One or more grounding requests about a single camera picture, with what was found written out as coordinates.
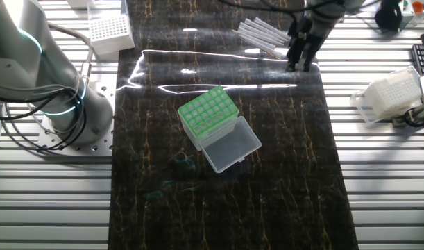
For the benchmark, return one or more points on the black marble pattern mat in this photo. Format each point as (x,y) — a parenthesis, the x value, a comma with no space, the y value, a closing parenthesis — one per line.
(284,173)

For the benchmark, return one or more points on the grey button control box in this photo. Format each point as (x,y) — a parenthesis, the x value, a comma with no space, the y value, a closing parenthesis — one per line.
(408,14)

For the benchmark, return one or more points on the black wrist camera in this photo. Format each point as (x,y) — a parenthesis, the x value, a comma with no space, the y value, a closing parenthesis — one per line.
(388,15)

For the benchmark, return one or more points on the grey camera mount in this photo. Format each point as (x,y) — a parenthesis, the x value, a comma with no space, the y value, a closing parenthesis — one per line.
(423,110)

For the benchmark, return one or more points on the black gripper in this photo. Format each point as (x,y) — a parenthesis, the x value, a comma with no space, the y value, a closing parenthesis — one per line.
(307,33)

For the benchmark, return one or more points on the white tip rack tilted box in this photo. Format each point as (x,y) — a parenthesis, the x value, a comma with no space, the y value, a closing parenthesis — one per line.
(392,93)

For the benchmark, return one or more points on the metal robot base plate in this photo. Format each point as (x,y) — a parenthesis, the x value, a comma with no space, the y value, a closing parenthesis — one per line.
(105,90)

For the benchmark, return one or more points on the white tip rack clear lid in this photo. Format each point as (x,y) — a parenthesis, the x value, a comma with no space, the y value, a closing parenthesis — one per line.
(109,29)

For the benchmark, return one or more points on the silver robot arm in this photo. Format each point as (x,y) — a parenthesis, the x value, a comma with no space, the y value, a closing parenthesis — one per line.
(17,52)

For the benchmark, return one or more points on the green pipette tip holder box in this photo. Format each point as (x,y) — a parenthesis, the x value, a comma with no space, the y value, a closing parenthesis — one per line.
(208,114)

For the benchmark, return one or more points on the orange capped white tube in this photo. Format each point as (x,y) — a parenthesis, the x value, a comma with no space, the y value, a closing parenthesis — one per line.
(418,7)

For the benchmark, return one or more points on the black keyboard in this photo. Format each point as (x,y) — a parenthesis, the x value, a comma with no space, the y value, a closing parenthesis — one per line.
(423,57)

